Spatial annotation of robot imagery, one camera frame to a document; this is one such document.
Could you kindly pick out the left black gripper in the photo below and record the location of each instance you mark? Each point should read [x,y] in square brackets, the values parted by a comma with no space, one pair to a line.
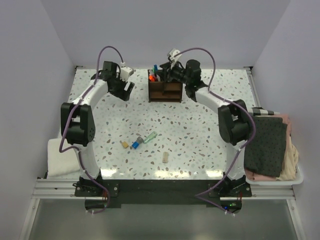
[123,94]

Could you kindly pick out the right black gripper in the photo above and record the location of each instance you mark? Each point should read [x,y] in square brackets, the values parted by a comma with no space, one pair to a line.
[166,70]

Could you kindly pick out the black orange marker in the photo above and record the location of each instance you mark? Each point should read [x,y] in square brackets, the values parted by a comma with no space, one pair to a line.
[152,78]

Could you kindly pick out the brown wooden desk organizer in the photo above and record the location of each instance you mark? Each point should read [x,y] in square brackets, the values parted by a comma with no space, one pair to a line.
[160,91]

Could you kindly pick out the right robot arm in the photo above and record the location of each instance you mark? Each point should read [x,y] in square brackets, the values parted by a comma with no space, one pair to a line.
[235,124]

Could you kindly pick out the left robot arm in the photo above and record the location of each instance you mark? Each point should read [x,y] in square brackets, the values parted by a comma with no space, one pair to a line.
[76,118]

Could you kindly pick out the green transparent tube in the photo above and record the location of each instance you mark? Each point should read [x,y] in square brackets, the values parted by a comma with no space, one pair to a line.
[150,137]

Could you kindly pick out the beige eraser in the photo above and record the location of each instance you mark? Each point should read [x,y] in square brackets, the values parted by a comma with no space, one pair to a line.
[165,157]

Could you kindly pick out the black white striped cloth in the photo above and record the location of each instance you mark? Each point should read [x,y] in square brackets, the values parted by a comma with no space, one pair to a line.
[259,111]

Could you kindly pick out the dark grey dotted cloth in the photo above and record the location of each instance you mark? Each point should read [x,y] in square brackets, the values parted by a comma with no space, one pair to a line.
[264,155]

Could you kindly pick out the white laundry tray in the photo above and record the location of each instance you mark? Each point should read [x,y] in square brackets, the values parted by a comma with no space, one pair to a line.
[275,181]

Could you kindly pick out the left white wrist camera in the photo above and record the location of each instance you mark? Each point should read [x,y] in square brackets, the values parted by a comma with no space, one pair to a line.
[125,72]

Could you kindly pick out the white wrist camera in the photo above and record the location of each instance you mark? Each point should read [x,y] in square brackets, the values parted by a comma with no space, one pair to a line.
[173,57]
[125,72]

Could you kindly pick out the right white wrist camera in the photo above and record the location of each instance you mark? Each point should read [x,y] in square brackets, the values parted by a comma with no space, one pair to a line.
[173,57]

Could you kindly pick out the aluminium frame rail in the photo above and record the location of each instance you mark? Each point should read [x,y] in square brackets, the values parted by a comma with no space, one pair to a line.
[70,188]

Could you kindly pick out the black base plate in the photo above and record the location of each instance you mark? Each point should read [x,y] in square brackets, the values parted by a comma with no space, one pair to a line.
[127,199]

